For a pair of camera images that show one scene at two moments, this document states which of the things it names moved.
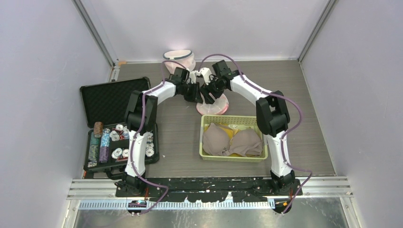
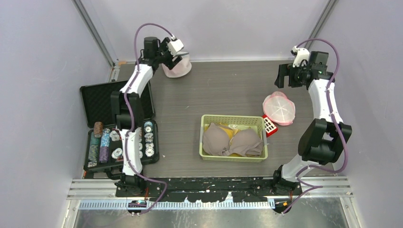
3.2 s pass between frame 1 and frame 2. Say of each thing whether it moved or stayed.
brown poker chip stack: stayed
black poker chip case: stayed
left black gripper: moved
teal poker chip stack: stayed
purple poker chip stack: stayed
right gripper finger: moved
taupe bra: stayed
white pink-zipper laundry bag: moved
